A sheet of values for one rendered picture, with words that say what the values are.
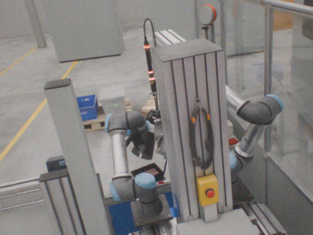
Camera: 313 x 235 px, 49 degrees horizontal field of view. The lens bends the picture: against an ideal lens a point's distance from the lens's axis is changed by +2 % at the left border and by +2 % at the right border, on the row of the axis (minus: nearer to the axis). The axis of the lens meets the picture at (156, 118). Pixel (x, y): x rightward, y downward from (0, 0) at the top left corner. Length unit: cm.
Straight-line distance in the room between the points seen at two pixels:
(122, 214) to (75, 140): 204
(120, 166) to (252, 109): 81
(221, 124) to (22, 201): 94
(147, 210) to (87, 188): 129
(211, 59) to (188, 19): 664
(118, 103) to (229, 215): 403
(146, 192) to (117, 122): 46
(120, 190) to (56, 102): 134
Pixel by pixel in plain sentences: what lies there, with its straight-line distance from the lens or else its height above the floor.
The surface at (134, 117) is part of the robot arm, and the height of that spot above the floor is 153.
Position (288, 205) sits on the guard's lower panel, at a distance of 256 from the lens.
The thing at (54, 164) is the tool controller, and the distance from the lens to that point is 243.
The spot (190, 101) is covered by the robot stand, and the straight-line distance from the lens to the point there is 141.
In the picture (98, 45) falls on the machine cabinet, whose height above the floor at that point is 37.
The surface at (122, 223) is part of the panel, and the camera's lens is 278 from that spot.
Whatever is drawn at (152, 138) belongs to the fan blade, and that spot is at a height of 106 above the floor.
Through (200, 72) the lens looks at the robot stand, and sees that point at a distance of 138.
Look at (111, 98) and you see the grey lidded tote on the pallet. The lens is 548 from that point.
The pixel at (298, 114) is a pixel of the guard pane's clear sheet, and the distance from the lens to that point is 214.
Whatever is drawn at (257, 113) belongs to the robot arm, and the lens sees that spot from 179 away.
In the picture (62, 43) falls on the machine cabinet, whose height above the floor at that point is 54.
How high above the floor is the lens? 240
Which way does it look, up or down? 25 degrees down
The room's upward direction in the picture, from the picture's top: 9 degrees counter-clockwise
